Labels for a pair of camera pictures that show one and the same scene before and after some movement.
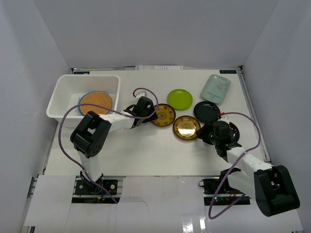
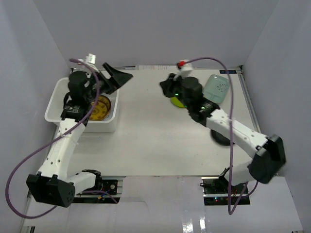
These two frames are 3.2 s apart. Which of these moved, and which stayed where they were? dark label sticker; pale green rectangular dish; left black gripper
Moved: left black gripper
Stayed: pale green rectangular dish; dark label sticker
